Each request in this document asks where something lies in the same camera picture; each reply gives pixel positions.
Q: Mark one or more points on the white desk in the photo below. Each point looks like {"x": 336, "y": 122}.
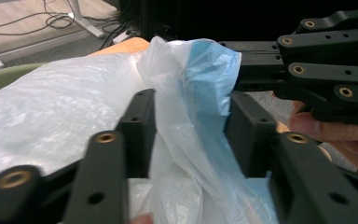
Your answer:
{"x": 90, "y": 28}

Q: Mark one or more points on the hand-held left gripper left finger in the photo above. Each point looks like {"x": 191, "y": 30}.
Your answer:
{"x": 138, "y": 140}

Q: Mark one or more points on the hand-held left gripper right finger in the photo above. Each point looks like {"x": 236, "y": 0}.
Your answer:
{"x": 253, "y": 143}

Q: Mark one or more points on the white power strip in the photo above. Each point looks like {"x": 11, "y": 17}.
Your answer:
{"x": 121, "y": 37}

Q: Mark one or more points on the green plastic bin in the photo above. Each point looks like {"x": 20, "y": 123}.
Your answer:
{"x": 3, "y": 79}

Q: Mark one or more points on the white bag with blue band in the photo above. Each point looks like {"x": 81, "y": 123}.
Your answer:
{"x": 59, "y": 109}

